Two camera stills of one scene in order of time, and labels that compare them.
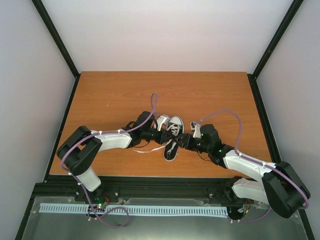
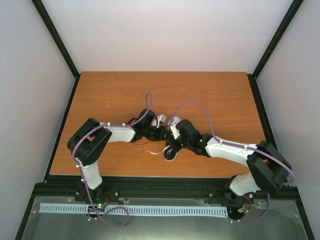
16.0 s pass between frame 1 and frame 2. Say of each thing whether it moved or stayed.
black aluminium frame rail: stayed
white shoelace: moved
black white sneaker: stayed
